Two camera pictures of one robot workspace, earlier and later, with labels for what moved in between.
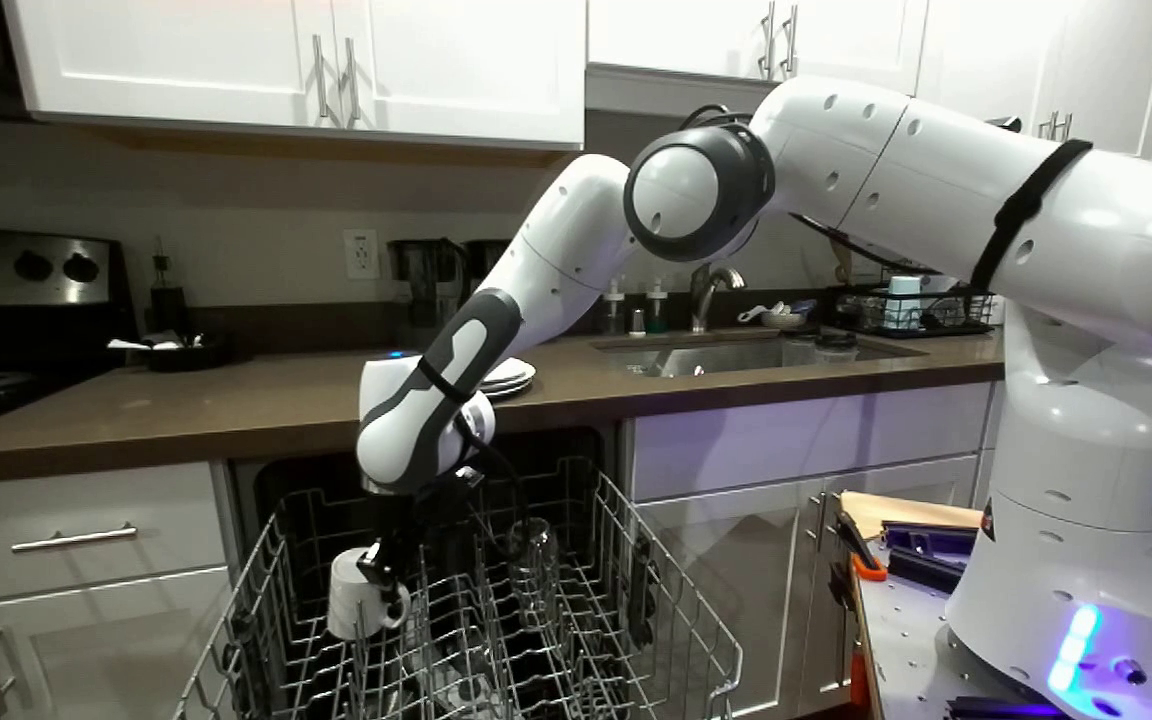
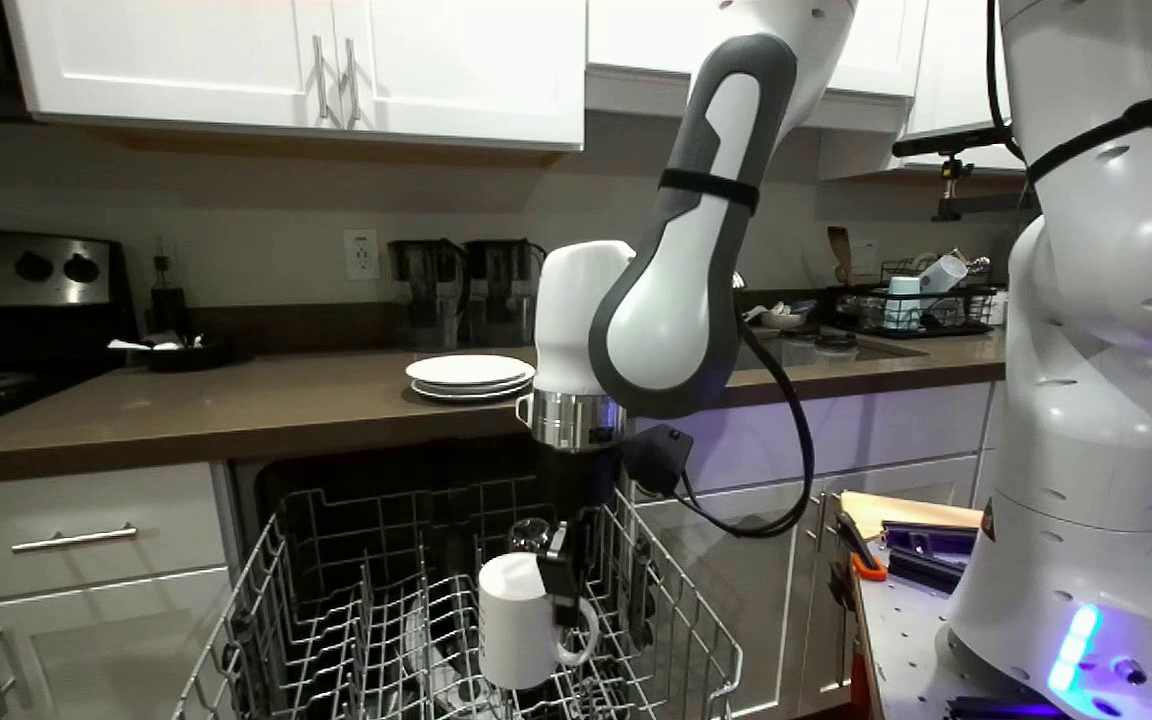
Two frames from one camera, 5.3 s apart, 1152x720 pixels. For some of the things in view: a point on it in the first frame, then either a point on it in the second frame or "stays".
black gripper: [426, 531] to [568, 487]
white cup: [358, 602] to [521, 622]
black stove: [27, 317] stays
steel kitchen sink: [741, 353] stays
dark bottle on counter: [165, 302] stays
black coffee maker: [437, 273] stays
